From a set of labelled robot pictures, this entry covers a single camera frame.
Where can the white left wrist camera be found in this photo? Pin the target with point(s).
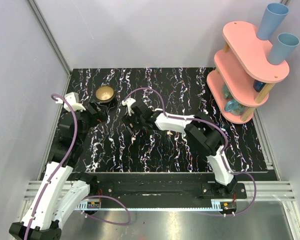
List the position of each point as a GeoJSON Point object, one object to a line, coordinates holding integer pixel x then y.
{"type": "Point", "coordinates": [73, 99]}

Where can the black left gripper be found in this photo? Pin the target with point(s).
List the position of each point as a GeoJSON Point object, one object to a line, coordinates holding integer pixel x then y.
{"type": "Point", "coordinates": [95, 111]}

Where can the green ceramic mug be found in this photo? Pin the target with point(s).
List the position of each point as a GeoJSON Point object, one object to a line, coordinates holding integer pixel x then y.
{"type": "Point", "coordinates": [226, 92]}

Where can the pink three-tier shelf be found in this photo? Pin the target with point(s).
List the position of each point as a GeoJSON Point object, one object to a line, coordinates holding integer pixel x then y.
{"type": "Point", "coordinates": [242, 61]}

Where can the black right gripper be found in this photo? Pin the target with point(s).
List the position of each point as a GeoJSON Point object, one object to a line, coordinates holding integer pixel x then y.
{"type": "Point", "coordinates": [127, 120]}

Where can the aluminium frame rail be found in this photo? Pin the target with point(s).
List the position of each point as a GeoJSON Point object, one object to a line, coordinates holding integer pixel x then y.
{"type": "Point", "coordinates": [48, 34]}

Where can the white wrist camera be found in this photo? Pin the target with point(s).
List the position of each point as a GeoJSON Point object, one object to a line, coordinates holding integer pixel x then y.
{"type": "Point", "coordinates": [128, 104]}
{"type": "Point", "coordinates": [73, 99]}

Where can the gold patterned ceramic bowl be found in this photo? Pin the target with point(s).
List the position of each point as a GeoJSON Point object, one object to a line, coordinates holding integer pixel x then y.
{"type": "Point", "coordinates": [105, 94]}

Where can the blue patterned mug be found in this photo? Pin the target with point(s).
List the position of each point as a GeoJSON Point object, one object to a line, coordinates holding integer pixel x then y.
{"type": "Point", "coordinates": [234, 107]}

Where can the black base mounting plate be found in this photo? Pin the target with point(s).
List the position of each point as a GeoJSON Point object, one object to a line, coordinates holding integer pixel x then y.
{"type": "Point", "coordinates": [185, 192]}

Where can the blue cup front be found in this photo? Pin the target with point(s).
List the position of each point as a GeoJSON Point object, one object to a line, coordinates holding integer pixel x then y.
{"type": "Point", "coordinates": [282, 48]}

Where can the dark blue object on shelf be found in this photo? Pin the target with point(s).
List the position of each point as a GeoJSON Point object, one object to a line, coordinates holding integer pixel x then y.
{"type": "Point", "coordinates": [258, 85]}

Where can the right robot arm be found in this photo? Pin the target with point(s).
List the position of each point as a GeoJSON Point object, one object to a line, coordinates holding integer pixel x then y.
{"type": "Point", "coordinates": [201, 134]}

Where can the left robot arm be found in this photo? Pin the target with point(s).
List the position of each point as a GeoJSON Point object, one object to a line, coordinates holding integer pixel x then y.
{"type": "Point", "coordinates": [49, 211]}

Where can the blue cup rear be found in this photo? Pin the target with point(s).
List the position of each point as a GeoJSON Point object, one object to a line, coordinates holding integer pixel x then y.
{"type": "Point", "coordinates": [273, 16]}

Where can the blue cup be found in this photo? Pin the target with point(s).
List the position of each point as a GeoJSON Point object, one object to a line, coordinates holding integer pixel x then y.
{"type": "Point", "coordinates": [273, 16]}
{"type": "Point", "coordinates": [282, 48]}

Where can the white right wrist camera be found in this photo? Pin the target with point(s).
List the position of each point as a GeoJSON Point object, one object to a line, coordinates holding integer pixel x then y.
{"type": "Point", "coordinates": [128, 104]}

